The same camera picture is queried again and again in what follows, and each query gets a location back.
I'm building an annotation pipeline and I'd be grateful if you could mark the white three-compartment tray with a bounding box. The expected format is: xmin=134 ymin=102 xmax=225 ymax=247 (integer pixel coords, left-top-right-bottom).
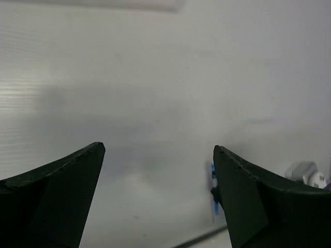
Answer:
xmin=7 ymin=0 xmax=186 ymax=12

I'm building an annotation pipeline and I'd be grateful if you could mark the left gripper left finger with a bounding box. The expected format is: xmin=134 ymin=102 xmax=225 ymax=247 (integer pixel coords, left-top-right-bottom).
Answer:
xmin=1 ymin=142 xmax=106 ymax=247

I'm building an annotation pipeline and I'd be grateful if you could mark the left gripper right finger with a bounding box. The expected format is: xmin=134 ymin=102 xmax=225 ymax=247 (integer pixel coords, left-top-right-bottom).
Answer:
xmin=213 ymin=146 xmax=330 ymax=247

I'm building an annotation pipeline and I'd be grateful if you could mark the dark blue gel pen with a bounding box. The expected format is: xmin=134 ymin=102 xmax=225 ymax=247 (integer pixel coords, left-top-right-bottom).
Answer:
xmin=206 ymin=161 xmax=220 ymax=223

